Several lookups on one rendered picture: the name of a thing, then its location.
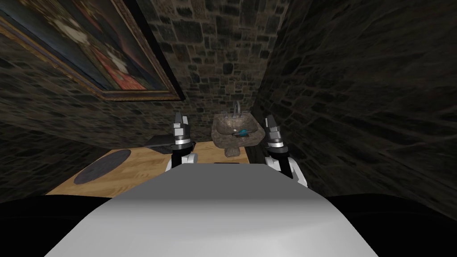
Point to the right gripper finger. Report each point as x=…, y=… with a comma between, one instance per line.
x=273, y=121
x=267, y=122

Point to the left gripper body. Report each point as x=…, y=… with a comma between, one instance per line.
x=181, y=131

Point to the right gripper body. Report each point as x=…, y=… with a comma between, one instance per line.
x=274, y=134

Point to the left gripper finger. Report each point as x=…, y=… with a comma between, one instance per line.
x=185, y=120
x=177, y=119

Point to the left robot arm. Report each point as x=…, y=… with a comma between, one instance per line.
x=176, y=157

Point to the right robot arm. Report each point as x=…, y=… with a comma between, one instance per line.
x=284, y=162

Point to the dark grey flat box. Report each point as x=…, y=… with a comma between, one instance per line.
x=160, y=142

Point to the blue object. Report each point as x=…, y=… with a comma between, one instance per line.
x=242, y=133

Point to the dark round rug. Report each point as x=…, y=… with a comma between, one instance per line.
x=103, y=166

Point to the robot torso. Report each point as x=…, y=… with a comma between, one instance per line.
x=214, y=214

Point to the gold framed painting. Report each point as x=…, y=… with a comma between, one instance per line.
x=89, y=46

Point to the stone pedestal sink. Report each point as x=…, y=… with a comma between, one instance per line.
x=228, y=137

